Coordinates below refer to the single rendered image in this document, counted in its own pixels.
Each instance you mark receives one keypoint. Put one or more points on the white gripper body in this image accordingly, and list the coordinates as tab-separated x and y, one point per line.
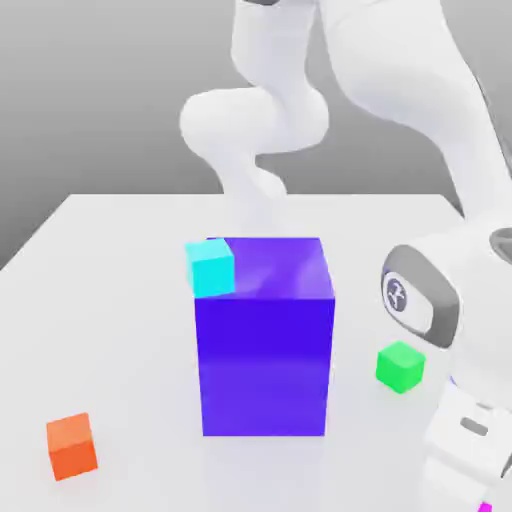
452	444

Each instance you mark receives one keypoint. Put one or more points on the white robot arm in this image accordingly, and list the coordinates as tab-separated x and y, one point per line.
288	116

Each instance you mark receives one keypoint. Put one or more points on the small magenta cube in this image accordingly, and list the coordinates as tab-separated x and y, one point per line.
485	508

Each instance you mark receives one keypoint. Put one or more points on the small green cube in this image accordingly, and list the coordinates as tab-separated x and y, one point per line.
400	368

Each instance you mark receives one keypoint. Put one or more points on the small cyan cube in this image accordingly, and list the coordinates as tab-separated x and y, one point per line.
212	272

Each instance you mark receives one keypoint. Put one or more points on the small orange cube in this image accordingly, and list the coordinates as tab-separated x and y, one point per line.
72	448

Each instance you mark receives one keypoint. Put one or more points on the large blue box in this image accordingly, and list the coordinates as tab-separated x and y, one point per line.
264	360

